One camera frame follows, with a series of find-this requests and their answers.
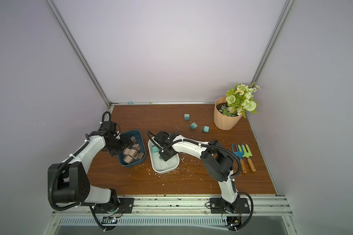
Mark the green garden fork tool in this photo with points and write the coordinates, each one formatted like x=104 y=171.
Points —
x=248 y=155

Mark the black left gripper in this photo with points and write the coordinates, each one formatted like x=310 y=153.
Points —
x=125 y=144

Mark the peach ribbed flower pot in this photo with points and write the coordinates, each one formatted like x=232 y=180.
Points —
x=221 y=121

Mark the dark teal storage tray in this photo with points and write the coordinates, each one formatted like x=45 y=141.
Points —
x=138 y=136

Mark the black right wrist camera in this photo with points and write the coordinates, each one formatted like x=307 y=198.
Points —
x=161 y=137

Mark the corner aluminium post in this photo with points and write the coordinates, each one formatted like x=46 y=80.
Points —
x=76 y=49
x=273 y=39

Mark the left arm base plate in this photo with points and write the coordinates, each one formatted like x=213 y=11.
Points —
x=122 y=205

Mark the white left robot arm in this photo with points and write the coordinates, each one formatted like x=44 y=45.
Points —
x=68 y=183

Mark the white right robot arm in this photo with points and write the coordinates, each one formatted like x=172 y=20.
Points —
x=221 y=164

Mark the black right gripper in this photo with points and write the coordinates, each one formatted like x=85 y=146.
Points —
x=164 y=151

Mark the green artificial flower plant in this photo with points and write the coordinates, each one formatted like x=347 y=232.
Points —
x=240 y=100

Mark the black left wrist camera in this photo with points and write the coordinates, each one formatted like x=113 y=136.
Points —
x=113 y=127

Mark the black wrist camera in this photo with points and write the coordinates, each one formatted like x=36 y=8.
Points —
x=113 y=127
x=161 y=137

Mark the aluminium front rail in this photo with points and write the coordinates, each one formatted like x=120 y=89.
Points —
x=196 y=204

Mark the right corner aluminium post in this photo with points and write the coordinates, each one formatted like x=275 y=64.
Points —
x=273 y=39

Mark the left corner aluminium post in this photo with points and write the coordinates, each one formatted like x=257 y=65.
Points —
x=76 y=49

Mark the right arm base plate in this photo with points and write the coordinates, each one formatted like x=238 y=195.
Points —
x=219 y=205

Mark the white storage tray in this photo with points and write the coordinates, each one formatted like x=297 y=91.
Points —
x=159 y=165

